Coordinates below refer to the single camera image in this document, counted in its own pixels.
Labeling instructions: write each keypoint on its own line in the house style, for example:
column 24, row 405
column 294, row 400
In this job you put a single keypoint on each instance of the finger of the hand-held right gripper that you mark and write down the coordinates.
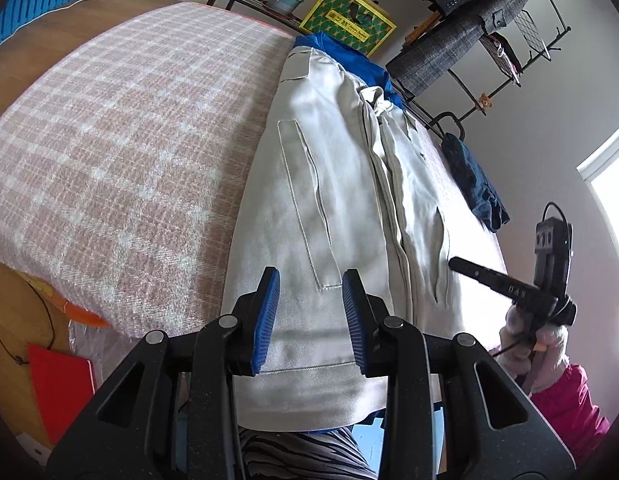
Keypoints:
column 489, row 277

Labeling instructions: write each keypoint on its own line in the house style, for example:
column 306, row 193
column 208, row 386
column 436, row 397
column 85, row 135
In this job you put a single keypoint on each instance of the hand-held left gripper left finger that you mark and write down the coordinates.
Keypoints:
column 267, row 320

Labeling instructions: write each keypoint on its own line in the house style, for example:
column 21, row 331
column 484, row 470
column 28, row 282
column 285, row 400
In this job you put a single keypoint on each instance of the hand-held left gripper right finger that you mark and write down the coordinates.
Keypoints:
column 354, row 325

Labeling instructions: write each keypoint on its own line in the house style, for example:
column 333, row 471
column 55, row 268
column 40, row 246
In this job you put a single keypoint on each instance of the white and blue work jacket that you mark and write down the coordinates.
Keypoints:
column 339, row 185

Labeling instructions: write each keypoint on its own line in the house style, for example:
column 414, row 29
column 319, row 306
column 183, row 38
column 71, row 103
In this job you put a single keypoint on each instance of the person's right forearm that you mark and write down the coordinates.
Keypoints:
column 574, row 405

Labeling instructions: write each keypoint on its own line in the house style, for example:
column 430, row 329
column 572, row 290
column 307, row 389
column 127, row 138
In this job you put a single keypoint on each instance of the navy blue folded clothes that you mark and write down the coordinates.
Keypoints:
column 472, row 175

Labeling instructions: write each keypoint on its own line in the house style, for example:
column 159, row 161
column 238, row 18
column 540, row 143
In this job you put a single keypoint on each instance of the person's right hand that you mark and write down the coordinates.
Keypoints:
column 514, row 340

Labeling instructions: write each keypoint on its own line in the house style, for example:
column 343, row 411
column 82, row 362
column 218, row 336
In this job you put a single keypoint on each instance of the white framed window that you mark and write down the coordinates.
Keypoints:
column 614, row 210

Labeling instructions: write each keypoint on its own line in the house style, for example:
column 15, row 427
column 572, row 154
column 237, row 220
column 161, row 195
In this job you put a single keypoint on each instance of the zebra striped pants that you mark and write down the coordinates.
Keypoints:
column 309, row 455

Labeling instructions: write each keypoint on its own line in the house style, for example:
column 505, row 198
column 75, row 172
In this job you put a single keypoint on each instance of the clear plastic sheet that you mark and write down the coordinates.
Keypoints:
column 104, row 345

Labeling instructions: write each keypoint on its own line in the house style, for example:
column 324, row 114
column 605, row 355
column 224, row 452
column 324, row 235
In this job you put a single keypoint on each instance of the brown teddy bear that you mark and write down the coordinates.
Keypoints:
column 485, row 102

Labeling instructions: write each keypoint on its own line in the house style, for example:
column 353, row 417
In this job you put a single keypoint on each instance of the orange sheet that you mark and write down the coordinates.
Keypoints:
column 84, row 317

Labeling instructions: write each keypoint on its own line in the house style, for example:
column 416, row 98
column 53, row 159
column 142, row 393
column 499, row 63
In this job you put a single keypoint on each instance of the red folder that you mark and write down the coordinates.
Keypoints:
column 59, row 390

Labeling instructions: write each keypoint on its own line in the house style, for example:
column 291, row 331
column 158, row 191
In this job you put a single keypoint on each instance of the pink plaid bed blanket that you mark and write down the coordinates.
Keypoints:
column 114, row 160

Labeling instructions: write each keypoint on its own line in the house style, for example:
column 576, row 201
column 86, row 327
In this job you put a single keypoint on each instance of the grey plaid coat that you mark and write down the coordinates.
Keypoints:
column 439, row 50

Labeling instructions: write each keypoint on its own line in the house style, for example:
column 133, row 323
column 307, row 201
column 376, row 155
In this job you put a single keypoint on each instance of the brown wooden board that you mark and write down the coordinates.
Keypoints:
column 422, row 30

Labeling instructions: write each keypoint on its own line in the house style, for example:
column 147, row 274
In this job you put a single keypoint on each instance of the yellow and green bag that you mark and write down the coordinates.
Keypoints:
column 349, row 20

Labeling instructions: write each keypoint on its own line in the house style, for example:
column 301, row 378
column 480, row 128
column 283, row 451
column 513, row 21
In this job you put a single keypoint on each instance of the blue slatted plastic crate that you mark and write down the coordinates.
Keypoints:
column 39, row 5

